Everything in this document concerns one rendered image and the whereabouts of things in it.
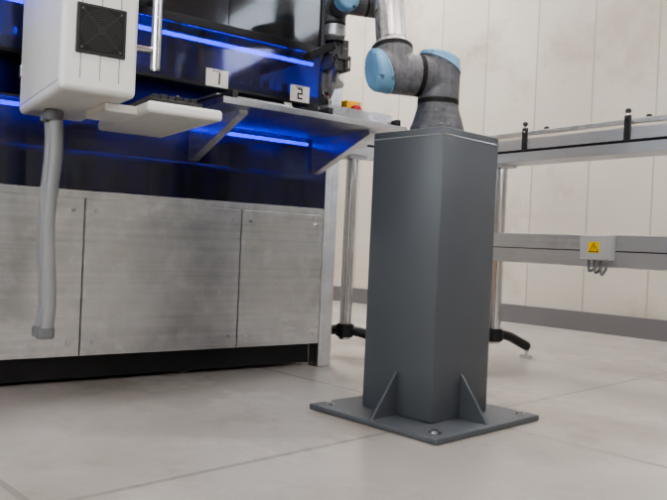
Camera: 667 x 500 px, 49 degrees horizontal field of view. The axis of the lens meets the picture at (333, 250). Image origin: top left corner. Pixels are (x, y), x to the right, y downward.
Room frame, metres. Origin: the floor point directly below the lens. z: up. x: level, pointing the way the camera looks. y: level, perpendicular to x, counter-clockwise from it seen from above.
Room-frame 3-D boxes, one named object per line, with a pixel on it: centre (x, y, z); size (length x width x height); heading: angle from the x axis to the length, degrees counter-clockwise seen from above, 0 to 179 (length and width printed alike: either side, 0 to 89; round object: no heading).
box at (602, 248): (2.71, -0.97, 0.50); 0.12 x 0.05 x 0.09; 36
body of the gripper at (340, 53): (2.63, 0.02, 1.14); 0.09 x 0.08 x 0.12; 126
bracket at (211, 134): (2.35, 0.39, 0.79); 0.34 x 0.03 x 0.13; 36
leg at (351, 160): (3.10, -0.06, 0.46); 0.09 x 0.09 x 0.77; 36
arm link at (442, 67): (2.08, -0.27, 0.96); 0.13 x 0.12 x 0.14; 107
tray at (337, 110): (2.57, 0.03, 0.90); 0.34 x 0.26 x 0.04; 36
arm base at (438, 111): (2.09, -0.28, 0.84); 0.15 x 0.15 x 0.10
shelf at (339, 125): (2.50, 0.19, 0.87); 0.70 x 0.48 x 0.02; 126
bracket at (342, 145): (2.64, -0.01, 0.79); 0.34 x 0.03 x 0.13; 36
